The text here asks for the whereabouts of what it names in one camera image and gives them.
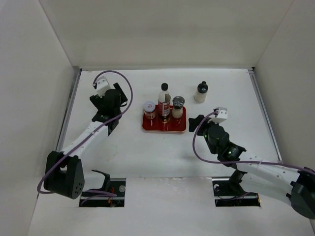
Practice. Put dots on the soy sauce bottle black cap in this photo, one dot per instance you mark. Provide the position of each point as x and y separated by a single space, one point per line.
164 98

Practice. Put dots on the small white lid jar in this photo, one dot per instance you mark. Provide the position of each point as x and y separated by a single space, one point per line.
149 110

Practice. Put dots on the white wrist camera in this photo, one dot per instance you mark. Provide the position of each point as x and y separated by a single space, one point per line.
102 86
220 115

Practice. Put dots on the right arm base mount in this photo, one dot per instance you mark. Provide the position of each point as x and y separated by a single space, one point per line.
229 193

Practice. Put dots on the right aluminium frame rail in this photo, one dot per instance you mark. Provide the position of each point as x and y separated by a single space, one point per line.
264 112

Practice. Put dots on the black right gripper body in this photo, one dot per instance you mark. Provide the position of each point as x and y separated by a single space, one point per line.
205 132

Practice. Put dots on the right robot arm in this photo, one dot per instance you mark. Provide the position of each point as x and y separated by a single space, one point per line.
289 184

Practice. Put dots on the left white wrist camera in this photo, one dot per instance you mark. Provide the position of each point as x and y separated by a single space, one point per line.
102 86

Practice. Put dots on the aluminium frame rail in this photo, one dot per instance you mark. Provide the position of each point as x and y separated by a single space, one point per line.
264 112
68 109

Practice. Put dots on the left aluminium frame rail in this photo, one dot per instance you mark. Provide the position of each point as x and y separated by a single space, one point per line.
68 109

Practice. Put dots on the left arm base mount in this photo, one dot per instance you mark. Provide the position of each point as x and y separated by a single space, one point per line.
101 190

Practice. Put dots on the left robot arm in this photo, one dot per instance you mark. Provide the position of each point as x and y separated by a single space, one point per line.
64 174

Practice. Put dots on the clear top salt grinder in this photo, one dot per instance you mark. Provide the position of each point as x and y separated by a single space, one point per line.
178 104

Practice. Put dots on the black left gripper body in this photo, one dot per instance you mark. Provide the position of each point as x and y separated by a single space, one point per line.
98 101

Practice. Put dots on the red rectangular tray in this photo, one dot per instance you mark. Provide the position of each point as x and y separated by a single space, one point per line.
172 126

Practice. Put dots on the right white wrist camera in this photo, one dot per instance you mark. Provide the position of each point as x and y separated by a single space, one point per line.
220 115

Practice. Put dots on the black top sugar shaker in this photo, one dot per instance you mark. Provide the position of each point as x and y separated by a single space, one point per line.
201 92

